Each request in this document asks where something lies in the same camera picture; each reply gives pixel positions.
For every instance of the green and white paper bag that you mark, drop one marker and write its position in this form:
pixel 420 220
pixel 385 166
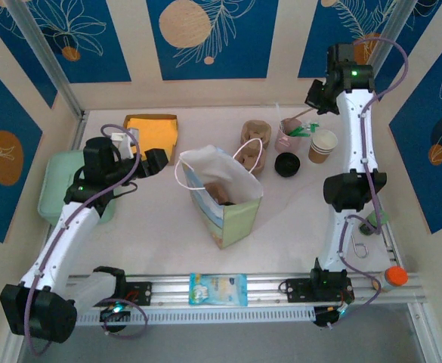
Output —
pixel 239 223

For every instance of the aluminium mounting rail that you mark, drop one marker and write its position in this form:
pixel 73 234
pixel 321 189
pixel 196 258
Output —
pixel 167 291

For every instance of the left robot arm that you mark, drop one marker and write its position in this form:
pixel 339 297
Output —
pixel 62 242

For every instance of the brown paper cup stack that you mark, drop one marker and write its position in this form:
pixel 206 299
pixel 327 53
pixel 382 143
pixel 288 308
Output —
pixel 322 145

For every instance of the orange capped bottle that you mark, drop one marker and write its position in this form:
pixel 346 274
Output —
pixel 396 276

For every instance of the black lid stack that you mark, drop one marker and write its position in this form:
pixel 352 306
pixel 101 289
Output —
pixel 286 164

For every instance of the cardboard napkin box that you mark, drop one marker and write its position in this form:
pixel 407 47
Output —
pixel 171 149

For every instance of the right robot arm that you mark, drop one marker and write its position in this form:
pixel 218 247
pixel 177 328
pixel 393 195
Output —
pixel 356 132

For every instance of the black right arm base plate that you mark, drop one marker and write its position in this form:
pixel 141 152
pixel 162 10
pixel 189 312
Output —
pixel 296 289

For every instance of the pink straw holder cup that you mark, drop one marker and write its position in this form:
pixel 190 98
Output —
pixel 286 141

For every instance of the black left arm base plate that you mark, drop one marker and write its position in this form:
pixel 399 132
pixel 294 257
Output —
pixel 141 293

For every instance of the white wrapped straw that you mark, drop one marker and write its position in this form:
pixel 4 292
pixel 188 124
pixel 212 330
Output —
pixel 277 112

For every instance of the metal tongs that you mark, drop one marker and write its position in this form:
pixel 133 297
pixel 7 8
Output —
pixel 360 249

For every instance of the blue wet wipes packet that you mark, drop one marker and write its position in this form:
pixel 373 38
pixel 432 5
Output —
pixel 217 289

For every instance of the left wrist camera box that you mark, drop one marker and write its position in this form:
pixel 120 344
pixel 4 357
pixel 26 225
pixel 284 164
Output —
pixel 126 143

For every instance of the pulp cup carrier stack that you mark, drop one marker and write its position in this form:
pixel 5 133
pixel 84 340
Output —
pixel 256 130

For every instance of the wooden stirrer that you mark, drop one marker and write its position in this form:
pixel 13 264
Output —
pixel 301 113

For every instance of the mint green tray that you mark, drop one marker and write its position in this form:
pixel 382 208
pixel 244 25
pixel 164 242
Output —
pixel 54 177

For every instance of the yellow napkin stack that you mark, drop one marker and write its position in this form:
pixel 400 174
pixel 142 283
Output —
pixel 156 130

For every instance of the green wrapped straw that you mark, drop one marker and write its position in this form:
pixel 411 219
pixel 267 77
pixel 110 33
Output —
pixel 311 126
pixel 296 131

